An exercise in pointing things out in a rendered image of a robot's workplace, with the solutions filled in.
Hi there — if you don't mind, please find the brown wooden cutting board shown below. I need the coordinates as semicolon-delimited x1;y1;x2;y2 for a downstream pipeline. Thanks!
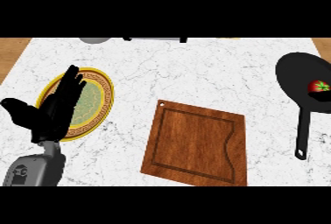
139;99;248;187

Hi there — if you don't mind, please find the grey rounded object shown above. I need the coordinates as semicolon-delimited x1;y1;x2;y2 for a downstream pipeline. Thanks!
78;37;113;45

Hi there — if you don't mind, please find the red tomato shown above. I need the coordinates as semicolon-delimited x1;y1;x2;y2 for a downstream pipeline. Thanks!
306;80;331;93

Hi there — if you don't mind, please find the yellow rimmed patterned plate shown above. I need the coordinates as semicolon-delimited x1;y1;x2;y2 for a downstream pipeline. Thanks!
35;66;116;143

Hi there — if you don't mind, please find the pale appliance with black feet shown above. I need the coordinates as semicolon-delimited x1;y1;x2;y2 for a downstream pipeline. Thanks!
121;37;189;44

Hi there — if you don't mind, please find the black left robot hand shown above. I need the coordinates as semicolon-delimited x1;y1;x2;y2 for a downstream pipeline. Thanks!
0;64;88;144

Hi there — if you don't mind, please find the black frying pan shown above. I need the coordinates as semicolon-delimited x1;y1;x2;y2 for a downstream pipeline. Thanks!
273;52;331;161

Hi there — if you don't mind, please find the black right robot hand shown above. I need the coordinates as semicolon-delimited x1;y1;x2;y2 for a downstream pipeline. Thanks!
306;90;331;103

